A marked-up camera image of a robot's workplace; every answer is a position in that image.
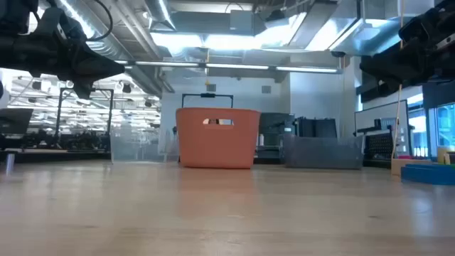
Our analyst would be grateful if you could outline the black storage crates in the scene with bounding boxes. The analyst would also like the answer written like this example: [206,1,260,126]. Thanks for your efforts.
[294,116,338,139]

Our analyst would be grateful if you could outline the orange plastic bin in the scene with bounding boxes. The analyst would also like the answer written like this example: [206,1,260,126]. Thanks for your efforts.
[175,107,262,169]

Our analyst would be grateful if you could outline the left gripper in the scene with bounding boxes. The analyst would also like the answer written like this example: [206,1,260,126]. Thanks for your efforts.
[37,9,125,100]

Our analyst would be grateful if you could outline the grey metal post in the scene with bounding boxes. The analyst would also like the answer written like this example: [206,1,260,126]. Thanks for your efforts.
[4,151,16,175]

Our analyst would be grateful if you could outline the long ceiling light fixture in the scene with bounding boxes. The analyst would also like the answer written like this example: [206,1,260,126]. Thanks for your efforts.
[113,60,343,75]

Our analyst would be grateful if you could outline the white board panel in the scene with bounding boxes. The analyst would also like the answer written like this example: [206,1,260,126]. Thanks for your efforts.
[354,100,410,157]

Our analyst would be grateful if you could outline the black metal frame with camera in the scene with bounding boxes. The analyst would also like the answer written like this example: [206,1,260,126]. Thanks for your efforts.
[181,92,235,109]

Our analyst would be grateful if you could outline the black equipment stack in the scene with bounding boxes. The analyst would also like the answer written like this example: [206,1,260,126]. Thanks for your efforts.
[257,112,296,159]

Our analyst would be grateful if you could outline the clear plastic bin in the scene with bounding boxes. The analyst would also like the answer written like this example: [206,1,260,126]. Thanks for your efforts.
[109,126,181,164]

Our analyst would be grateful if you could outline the yellow container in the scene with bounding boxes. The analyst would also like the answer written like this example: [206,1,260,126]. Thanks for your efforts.
[437,146,455,165]

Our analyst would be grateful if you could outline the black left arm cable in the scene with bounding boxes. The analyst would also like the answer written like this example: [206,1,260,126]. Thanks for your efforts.
[85,0,114,42]

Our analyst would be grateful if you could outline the dark workbench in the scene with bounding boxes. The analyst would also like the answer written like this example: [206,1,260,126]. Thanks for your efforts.
[0,147,112,164]

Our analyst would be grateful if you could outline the blue building block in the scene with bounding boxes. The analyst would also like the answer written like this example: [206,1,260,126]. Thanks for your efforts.
[400,163,455,186]

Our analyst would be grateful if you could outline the black monitor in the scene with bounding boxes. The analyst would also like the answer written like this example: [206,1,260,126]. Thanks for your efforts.
[0,107,34,136]

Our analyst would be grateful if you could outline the black pegboard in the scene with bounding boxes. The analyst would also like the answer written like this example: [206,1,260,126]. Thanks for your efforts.
[364,132,395,161]

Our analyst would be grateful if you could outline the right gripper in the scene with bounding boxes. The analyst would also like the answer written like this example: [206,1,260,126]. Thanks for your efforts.
[359,6,451,96]

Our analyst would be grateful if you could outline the grey plastic bin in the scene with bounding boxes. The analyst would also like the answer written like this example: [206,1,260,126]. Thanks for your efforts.
[282,134,365,170]

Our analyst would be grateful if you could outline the black side counter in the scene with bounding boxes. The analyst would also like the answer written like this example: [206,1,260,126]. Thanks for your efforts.
[362,159,392,169]

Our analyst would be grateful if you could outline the tall black workstation frame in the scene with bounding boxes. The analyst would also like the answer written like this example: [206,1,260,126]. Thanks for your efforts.
[53,87,114,143]

